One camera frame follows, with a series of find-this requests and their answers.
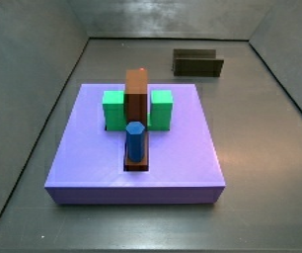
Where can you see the purple board base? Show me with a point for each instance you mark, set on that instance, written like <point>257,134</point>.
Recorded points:
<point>87,172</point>

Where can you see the green U-shaped block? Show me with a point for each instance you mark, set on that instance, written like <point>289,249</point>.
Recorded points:
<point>161,104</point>

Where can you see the blue hexagonal peg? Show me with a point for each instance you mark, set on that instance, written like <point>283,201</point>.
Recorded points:
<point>136,141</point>

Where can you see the brown L-shaped block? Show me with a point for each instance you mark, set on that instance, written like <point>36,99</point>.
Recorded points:
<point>136,113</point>

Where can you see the black U-shaped holder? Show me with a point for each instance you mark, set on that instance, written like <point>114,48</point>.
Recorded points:
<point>197,62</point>

